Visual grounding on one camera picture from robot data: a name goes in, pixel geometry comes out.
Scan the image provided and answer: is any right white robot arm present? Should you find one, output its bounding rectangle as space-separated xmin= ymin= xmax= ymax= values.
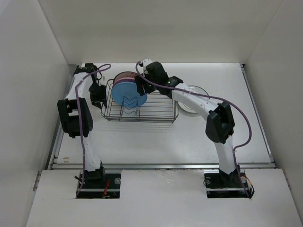
xmin=135 ymin=59 xmax=238 ymax=188

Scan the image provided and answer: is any white plate with flower outline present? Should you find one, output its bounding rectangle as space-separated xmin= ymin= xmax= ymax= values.
xmin=178 ymin=85 xmax=209 ymax=116

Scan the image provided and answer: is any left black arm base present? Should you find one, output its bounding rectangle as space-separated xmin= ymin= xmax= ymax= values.
xmin=75 ymin=173 xmax=122 ymax=199

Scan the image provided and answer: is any grey wire dish rack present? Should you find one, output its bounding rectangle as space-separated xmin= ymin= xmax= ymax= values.
xmin=101 ymin=79 xmax=179 ymax=123

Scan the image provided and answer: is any purple plate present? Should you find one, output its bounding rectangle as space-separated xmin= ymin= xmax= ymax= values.
xmin=113 ymin=77 xmax=135 ymax=86

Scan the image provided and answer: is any front aluminium rail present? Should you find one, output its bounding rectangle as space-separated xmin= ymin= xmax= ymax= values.
xmin=48 ymin=162 xmax=276 ymax=170

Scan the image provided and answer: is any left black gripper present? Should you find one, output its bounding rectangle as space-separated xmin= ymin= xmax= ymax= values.
xmin=88 ymin=82 xmax=107 ymax=109

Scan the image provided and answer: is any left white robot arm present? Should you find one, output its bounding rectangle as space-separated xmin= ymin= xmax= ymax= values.
xmin=57 ymin=63 xmax=107 ymax=190

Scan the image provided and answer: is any right aluminium rail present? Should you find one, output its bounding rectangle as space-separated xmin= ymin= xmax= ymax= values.
xmin=240 ymin=64 xmax=276 ymax=167

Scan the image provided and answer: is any blue plate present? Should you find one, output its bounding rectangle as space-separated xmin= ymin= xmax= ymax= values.
xmin=111 ymin=82 xmax=147 ymax=108

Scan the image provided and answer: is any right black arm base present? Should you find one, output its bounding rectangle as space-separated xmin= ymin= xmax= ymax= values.
xmin=203 ymin=172 xmax=255 ymax=199

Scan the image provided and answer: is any pink plate with red text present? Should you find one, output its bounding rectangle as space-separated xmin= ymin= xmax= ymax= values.
xmin=114 ymin=71 xmax=137 ymax=82

